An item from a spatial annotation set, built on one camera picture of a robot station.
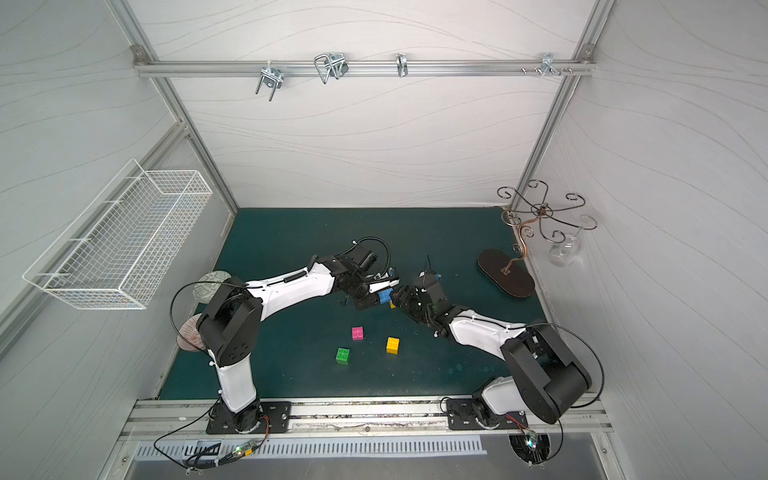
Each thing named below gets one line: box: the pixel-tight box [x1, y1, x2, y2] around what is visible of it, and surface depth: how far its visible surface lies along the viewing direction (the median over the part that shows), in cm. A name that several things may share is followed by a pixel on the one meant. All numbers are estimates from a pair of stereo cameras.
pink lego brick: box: [352, 326, 364, 341], surface depth 88 cm
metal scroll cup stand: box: [497, 179, 598, 275], surface depth 82 cm
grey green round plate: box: [192, 271, 232, 304], surface depth 97 cm
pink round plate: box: [177, 313, 206, 351], surface depth 86 cm
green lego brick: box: [335, 347, 351, 365], surface depth 83 cm
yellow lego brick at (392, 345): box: [386, 336, 400, 355], surface depth 84 cm
